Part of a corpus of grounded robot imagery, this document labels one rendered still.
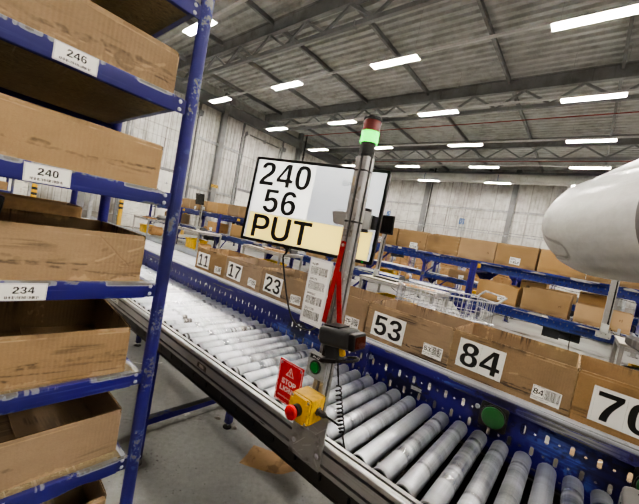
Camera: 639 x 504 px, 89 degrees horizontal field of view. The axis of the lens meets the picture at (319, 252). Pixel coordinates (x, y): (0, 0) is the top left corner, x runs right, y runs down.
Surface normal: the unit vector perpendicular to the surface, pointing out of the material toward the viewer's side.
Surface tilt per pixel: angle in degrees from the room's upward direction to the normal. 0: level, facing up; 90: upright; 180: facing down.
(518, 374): 91
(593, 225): 102
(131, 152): 91
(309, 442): 90
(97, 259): 91
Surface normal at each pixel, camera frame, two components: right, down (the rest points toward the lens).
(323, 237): -0.32, -0.08
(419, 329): -0.63, -0.07
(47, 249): 0.75, 0.19
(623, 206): -0.96, -0.23
